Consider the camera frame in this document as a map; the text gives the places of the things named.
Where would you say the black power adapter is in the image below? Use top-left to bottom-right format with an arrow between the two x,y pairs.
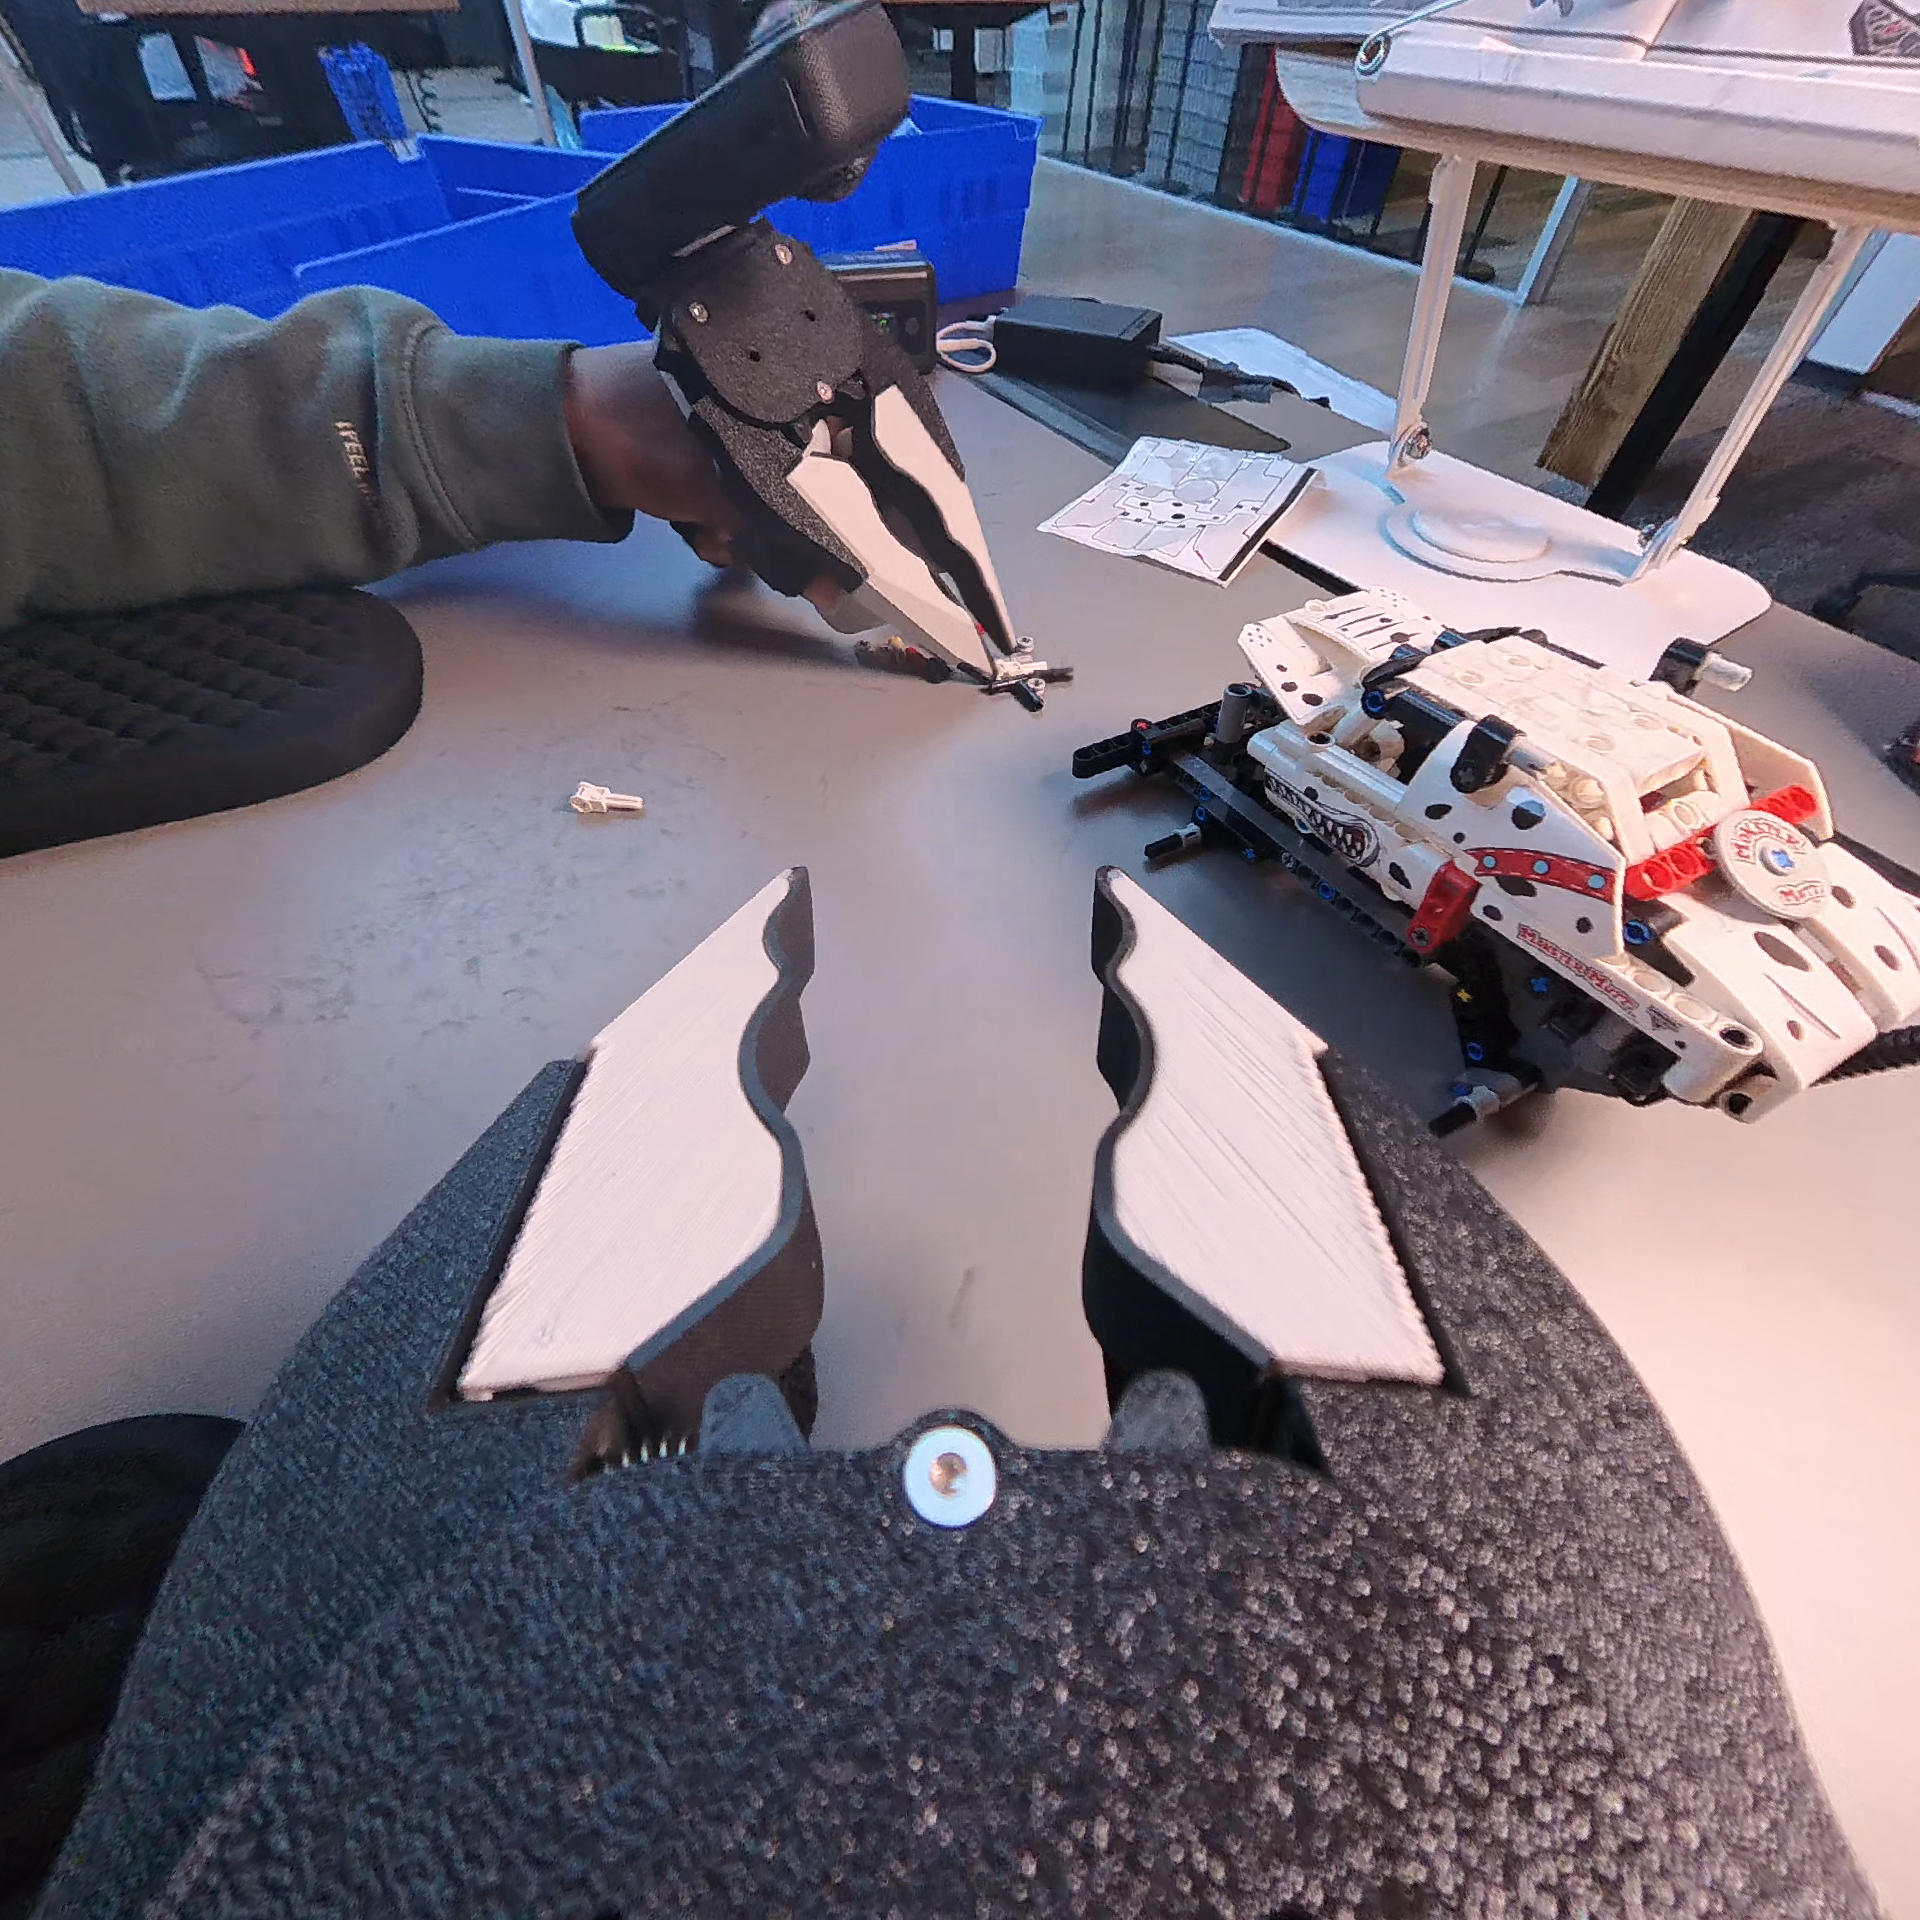
992,294 -> 1168,396

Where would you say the blue plastic bin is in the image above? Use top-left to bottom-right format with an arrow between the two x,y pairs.
292,133 -> 650,347
576,94 -> 1045,301
0,140 -> 452,317

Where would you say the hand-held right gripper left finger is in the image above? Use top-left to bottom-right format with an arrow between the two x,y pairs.
454,867 -> 828,1444

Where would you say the black box green mark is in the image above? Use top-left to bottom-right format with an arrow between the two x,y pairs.
829,252 -> 942,362

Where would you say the white sticker sheet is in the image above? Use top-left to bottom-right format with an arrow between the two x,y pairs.
1037,434 -> 1320,586

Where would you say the white paper sheet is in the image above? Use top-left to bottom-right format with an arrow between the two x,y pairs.
1168,324 -> 1409,441

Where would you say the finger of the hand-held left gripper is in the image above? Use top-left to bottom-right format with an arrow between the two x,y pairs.
867,372 -> 1033,653
785,444 -> 1002,672

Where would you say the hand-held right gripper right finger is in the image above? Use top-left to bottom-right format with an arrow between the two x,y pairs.
1078,864 -> 1449,1430

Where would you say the person's left hand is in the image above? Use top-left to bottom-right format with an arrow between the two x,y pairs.
565,339 -> 904,635

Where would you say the wooden post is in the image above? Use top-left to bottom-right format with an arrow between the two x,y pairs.
1536,194 -> 1757,482

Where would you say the white lego monster truck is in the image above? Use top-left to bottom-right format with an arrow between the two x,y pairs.
1073,588 -> 1920,1136

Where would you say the cluster of small lego pieces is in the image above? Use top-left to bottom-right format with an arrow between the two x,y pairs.
856,632 -> 1077,713

